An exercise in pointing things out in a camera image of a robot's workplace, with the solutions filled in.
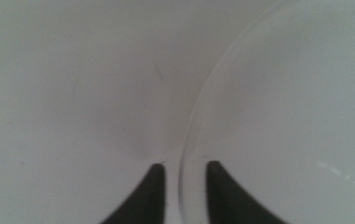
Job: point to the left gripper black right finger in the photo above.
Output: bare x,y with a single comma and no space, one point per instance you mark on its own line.
227,202

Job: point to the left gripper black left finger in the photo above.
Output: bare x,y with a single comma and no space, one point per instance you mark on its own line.
148,202

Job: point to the white shallow bowl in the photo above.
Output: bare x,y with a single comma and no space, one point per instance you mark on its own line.
289,109

